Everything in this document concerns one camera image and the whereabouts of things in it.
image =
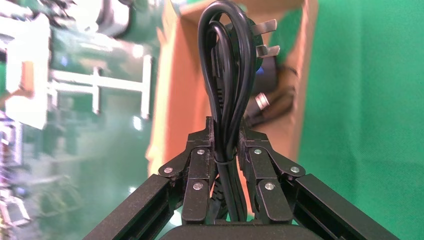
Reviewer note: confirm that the white wheeled robot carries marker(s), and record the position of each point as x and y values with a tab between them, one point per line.
112	16

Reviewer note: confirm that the white desk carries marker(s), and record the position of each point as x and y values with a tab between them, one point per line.
96	81

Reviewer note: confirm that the green table cloth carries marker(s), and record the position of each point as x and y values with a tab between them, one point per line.
364	116

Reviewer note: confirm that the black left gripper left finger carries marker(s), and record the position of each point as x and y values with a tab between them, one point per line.
198	165

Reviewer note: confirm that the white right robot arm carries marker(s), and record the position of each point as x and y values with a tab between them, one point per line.
266	79

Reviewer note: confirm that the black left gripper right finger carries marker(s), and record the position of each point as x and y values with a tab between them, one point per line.
261	165

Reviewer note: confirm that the open brown cardboard box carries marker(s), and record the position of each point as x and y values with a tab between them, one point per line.
179	99

